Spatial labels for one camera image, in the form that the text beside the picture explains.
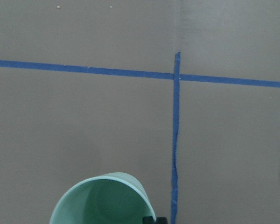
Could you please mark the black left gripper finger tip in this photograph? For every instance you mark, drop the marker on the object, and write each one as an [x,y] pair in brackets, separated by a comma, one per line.
[162,220]

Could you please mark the mint green cup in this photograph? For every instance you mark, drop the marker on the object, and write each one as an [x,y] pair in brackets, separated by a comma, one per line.
[113,198]

